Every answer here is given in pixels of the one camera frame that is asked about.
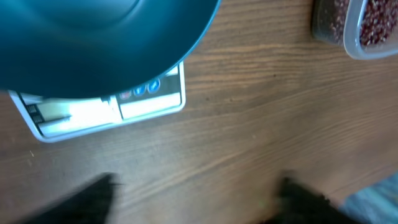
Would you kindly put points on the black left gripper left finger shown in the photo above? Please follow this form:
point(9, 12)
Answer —
point(90, 205)

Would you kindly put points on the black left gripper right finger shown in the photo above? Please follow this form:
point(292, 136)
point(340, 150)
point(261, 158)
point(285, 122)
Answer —
point(300, 205)

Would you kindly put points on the white digital kitchen scale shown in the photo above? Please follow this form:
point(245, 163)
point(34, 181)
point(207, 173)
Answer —
point(56, 119)

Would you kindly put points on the blue plastic bowl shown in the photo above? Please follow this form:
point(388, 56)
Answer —
point(90, 48)

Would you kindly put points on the clear plastic container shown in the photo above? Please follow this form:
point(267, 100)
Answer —
point(323, 11)

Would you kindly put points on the red adzuki beans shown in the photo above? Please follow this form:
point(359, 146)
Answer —
point(378, 23)

